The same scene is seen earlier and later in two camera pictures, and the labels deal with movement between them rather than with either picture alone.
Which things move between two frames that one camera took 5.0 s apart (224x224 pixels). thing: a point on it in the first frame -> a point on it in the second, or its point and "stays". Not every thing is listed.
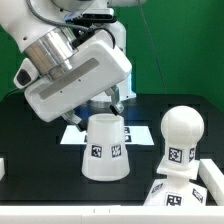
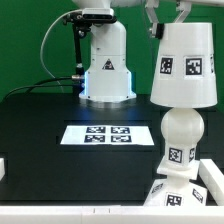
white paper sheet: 133,135 stays
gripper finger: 115,106 -> 185,8
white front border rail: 112,214 stays
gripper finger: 72,117 -> 157,26
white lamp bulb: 182,127 stays
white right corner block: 213,178 stays
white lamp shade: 106,156 -> 185,69
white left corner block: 2,168 stays
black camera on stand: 93,16 stays
